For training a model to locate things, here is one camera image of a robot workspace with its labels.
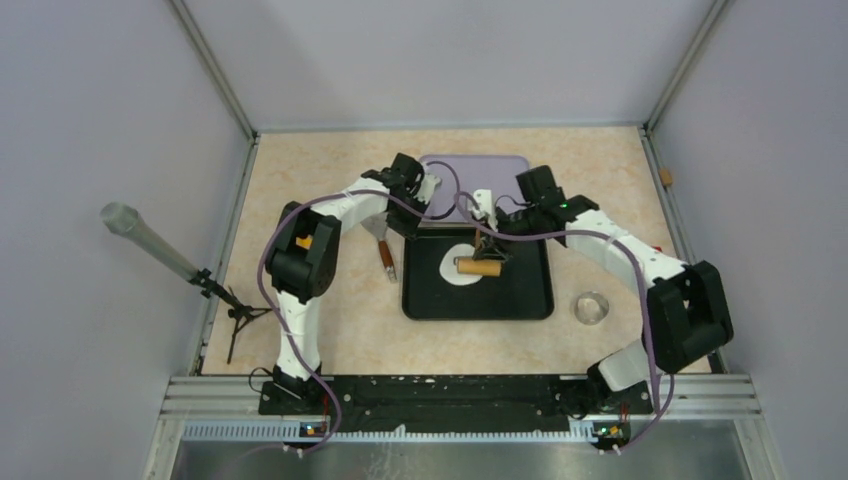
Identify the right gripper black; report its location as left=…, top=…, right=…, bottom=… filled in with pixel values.
left=472, top=206, right=539, bottom=261

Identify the wooden dough roller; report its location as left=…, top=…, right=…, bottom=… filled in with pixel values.
left=457, top=229, right=510, bottom=278

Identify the black baking tray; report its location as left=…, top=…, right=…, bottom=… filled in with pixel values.
left=401, top=227, right=555, bottom=321

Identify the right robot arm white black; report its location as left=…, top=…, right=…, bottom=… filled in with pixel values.
left=467, top=166, right=734, bottom=412

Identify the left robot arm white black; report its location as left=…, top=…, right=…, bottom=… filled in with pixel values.
left=262, top=154, right=442, bottom=414

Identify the lilac rectangular tray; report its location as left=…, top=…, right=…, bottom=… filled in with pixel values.
left=420, top=154, right=531, bottom=227

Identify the yellow red blue toy block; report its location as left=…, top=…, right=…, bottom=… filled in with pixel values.
left=295, top=236, right=313, bottom=250

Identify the clear glass cup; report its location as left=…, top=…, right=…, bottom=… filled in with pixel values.
left=572, top=291, right=610, bottom=326

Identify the small wooden cork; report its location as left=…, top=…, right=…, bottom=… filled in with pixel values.
left=657, top=167, right=674, bottom=188

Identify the grey microphone on tripod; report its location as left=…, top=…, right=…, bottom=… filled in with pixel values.
left=99, top=202, right=271, bottom=364

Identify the metal scraper wooden handle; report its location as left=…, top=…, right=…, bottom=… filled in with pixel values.
left=362, top=213, right=398, bottom=283

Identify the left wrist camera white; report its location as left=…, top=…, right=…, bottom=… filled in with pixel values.
left=414, top=173, right=442, bottom=205

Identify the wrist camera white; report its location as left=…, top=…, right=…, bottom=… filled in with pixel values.
left=414, top=173, right=442, bottom=205
left=466, top=189, right=497, bottom=230

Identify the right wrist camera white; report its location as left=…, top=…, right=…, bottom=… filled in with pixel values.
left=466, top=189, right=497, bottom=230

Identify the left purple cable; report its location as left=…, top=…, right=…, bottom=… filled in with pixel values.
left=256, top=160, right=465, bottom=458

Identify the purple cable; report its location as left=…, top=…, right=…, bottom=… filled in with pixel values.
left=453, top=190, right=677, bottom=456
left=256, top=160, right=465, bottom=458

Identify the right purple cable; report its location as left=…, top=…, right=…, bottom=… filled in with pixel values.
left=453, top=190, right=677, bottom=456

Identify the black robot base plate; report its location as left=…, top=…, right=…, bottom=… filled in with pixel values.
left=258, top=374, right=654, bottom=434

